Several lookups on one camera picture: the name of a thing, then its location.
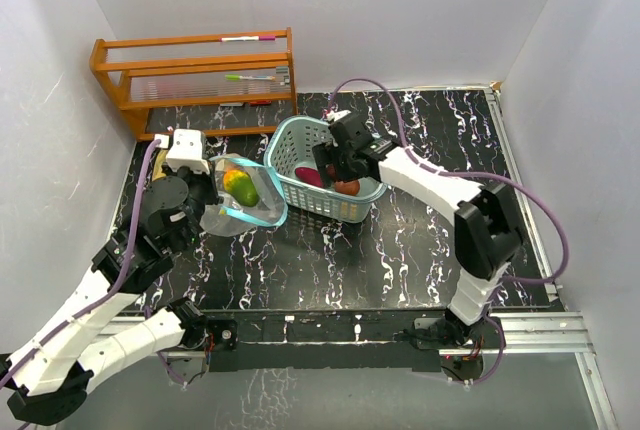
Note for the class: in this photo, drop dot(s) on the orange wooden shelf rack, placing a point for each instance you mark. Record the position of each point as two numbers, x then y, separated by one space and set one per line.
140 76

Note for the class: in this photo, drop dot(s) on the light green plastic basket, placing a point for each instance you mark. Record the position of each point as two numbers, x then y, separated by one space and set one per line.
290 155

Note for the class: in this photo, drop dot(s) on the pink white pen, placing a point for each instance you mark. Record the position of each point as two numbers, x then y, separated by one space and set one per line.
248 38

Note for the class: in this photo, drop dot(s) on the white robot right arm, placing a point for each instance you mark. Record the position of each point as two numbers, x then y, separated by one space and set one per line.
487 228

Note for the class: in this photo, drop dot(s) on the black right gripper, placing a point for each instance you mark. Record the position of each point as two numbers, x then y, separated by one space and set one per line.
327 154

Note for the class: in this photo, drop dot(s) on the clear bag blue zipper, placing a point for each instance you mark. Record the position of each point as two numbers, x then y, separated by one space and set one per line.
229 218

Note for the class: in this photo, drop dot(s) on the orange green mango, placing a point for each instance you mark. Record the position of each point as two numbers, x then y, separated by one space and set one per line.
240 186

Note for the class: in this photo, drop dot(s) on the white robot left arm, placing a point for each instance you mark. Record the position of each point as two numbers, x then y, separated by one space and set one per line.
51 376

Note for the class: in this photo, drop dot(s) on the small grey box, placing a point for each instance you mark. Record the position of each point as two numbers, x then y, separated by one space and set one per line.
283 76

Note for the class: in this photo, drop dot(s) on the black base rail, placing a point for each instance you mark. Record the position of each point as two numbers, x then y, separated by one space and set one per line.
326 339

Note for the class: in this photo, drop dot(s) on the green pen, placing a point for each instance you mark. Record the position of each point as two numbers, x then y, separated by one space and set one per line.
237 77

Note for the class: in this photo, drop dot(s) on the clear bag orange zipper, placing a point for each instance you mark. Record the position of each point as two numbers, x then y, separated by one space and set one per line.
160 169

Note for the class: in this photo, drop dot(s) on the pink dragon fruit piece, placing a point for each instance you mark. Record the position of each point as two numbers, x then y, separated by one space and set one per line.
309 176

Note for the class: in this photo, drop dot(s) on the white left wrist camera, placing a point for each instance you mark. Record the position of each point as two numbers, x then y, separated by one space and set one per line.
187 151

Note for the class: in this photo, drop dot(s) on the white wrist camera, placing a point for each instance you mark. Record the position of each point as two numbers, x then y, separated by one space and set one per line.
333 116
187 151

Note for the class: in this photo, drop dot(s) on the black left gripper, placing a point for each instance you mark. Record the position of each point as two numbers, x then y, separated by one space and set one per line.
213 197

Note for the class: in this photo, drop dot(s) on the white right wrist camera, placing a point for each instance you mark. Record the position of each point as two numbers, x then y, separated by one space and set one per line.
333 116

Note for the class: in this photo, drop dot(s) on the brown passion fruit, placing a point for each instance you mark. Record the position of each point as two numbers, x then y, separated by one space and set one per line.
349 188

